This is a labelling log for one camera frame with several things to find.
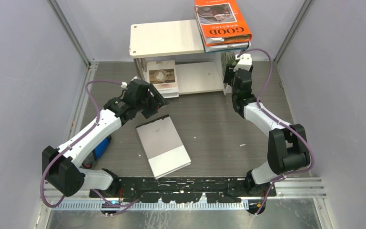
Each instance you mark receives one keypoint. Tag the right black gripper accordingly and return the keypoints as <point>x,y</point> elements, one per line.
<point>229,73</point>

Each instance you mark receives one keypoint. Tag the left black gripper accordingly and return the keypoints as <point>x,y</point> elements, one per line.
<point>157,101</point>

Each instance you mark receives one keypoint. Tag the white palm leaf book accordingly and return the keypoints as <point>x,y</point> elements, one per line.
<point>225,63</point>

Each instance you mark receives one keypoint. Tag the white coffee cover book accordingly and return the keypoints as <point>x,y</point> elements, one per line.
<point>162,74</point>

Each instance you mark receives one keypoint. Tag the teal Humor book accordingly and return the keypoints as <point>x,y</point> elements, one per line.
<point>226,47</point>

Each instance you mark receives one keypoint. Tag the grey white notebook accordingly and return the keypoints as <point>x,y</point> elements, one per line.
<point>163,146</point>

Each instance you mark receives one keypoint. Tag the orange book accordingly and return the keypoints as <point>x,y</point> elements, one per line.
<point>221,22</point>

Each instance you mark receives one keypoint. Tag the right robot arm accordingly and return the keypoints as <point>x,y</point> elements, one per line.
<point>286,150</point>

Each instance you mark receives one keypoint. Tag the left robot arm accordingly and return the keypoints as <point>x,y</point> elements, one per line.
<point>62,165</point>

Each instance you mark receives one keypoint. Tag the white two-tier shelf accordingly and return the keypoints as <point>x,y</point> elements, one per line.
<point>175,38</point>

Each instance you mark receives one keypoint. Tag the blue grey cloth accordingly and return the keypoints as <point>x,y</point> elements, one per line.
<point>96,153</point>

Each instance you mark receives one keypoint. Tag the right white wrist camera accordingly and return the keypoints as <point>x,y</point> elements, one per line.
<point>243,61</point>

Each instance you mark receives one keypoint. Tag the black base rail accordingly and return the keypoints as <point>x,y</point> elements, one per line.
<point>184,189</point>

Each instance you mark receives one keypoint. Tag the white slotted cable duct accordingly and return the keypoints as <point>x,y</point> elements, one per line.
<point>201,205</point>

